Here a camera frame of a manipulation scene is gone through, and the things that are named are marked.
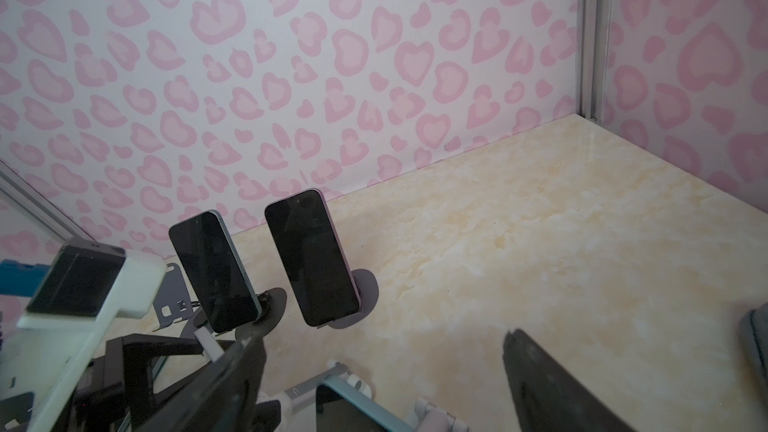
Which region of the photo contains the dark round stand back middle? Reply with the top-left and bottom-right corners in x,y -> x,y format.
235,287 -> 288,340

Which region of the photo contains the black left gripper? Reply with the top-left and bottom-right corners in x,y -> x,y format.
71,334 -> 230,431

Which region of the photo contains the white folding stand front middle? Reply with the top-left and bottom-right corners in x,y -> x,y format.
258,361 -> 470,432

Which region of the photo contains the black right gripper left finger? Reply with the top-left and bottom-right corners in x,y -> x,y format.
137,338 -> 267,431

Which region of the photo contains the black phone back right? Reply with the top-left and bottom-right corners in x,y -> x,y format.
265,189 -> 362,327

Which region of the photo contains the aluminium frame post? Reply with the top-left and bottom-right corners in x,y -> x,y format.
577,0 -> 612,125
1,162 -> 92,242

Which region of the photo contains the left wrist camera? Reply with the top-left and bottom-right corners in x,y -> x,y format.
1,238 -> 166,431

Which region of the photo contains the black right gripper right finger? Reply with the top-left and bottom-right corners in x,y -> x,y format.
503,329 -> 632,431

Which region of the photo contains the black phone back middle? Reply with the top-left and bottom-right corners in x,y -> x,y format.
169,210 -> 263,333

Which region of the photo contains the aluminium frame post left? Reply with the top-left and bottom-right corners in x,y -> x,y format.
1,162 -> 92,242

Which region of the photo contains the aluminium frame post right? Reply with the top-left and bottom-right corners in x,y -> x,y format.
577,0 -> 612,125

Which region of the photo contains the grey round stand back right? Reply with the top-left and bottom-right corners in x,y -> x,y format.
327,269 -> 379,330

